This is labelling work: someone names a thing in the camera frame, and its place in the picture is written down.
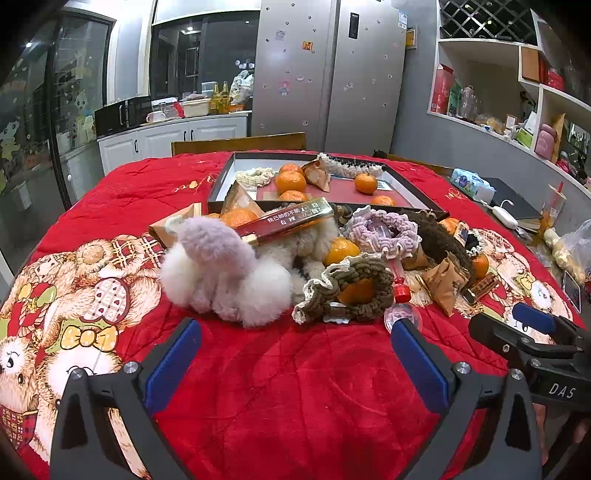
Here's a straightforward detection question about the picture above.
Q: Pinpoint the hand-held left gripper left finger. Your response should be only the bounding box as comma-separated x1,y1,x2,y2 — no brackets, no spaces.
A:
50,318,203,480

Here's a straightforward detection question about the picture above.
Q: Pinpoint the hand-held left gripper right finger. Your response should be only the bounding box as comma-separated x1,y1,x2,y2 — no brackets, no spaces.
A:
390,318,543,480

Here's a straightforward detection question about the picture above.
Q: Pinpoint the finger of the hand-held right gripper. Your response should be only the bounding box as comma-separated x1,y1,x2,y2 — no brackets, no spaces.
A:
512,302,591,344
468,313,543,370

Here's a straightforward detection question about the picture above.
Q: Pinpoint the shallow black white box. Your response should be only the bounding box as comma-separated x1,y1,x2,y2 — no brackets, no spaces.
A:
207,151,451,222

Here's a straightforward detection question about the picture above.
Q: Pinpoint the cream knit scrunchie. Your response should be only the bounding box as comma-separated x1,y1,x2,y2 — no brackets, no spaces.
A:
235,167,276,188

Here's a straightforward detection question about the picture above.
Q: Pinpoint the brown paper pyramid packet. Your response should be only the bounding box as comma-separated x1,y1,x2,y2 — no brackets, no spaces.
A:
148,203,204,243
301,157,333,192
421,256,472,317
219,180,266,217
402,244,430,273

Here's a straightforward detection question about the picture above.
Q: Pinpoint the dark smartphone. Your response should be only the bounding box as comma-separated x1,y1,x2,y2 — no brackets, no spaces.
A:
561,270,585,315

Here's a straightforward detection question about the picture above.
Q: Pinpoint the small brown gold box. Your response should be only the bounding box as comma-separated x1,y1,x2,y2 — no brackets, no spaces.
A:
462,272,502,305

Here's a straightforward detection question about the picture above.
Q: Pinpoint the clear plastic bag of food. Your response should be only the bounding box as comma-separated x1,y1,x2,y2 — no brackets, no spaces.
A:
542,219,591,284

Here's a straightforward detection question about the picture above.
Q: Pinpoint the red clear toy tube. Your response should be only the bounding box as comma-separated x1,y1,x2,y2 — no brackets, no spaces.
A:
383,256,423,333

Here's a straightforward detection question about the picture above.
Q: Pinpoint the black lace-edged scrunchie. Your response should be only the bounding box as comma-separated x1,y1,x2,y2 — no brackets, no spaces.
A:
462,228,485,257

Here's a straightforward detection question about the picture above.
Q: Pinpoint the silver metal hair clip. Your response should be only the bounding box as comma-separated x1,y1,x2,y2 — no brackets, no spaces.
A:
321,302,357,325

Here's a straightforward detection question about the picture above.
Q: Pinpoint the brown lace-edged scrunchie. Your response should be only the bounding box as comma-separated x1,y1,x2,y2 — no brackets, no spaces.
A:
292,253,394,326

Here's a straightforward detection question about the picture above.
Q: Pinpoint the dark brown knit scrunchie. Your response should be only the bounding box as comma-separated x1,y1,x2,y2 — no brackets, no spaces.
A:
399,209,476,278

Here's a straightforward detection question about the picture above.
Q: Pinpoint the fluffy pink white plush toy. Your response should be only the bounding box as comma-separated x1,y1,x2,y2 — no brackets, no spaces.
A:
158,217,295,329

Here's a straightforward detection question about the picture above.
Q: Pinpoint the drink cup with red straw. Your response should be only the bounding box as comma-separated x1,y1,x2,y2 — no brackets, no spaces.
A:
540,182,566,232

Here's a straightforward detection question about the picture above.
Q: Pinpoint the black notebook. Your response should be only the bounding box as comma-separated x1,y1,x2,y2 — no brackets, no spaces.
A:
480,178,546,221

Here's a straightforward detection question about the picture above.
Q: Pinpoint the red bear print blanket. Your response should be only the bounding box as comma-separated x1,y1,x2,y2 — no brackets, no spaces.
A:
0,150,575,480

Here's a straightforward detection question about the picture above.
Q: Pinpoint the purple knit scrunchie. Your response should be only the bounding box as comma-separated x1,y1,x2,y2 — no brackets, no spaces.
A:
344,208,421,259

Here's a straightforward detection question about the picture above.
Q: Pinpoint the blue white tissue pack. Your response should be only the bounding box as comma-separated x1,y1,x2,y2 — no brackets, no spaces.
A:
450,167,496,200

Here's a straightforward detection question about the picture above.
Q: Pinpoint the cream fluffy scrunchie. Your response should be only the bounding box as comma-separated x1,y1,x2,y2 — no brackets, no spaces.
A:
277,217,342,282

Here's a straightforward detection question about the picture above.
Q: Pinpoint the pink thermos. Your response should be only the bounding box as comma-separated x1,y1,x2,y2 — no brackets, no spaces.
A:
534,122,558,160

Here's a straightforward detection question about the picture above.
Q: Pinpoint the long red gold box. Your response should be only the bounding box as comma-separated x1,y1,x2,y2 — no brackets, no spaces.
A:
233,196,335,247

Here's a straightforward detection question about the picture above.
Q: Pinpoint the white kitchen cabinet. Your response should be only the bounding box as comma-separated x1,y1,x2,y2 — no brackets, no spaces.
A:
97,113,252,176

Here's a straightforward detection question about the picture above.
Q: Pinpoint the green box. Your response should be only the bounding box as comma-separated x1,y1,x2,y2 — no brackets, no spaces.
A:
448,83,465,117

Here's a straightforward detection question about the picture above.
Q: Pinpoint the wooden chair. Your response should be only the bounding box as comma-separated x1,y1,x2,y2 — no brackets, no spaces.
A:
171,132,308,158

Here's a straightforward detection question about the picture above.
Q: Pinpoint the tall red box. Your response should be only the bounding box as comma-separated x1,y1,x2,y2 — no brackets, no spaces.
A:
430,64,455,116

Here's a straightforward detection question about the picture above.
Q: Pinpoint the cardboard box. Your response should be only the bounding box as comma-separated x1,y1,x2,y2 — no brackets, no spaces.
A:
519,46,542,84

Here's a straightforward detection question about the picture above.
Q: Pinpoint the black microwave oven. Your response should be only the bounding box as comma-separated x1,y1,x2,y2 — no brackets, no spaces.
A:
93,96,154,138

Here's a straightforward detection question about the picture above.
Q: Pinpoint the glass sliding door with stickers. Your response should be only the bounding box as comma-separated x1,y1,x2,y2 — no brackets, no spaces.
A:
0,11,116,232

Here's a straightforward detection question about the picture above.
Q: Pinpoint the white plastic bag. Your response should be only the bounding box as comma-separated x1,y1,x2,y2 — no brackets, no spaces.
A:
229,69,254,108

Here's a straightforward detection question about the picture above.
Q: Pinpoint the dark lattice wine rack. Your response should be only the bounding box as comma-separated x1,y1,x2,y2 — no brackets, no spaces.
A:
438,0,539,46

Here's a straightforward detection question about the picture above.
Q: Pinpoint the silver double-door refrigerator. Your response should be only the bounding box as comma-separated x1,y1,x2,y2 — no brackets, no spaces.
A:
252,0,408,153

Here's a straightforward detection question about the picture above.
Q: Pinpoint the dark kitchen window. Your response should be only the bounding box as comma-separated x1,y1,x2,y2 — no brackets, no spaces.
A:
148,11,262,104

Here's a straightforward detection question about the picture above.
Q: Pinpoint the white charger with cable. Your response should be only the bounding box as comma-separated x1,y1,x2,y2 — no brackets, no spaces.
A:
478,198,520,229

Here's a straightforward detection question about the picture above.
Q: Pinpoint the white wall shelf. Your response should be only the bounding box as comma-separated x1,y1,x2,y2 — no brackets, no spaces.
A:
427,0,591,190

